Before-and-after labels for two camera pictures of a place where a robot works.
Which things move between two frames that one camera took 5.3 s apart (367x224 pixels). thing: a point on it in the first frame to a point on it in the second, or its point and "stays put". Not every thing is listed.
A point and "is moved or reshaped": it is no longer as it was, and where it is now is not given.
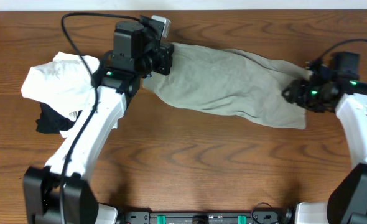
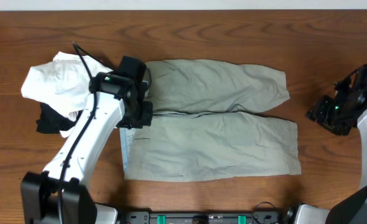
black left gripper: [164, 58] to [144, 114]
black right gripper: [299, 88] to [319, 111]
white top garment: [65, 83] stays put
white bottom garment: [74, 115] stays put
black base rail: [199, 218] stays put
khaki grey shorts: [231, 81] is moved or reshaped
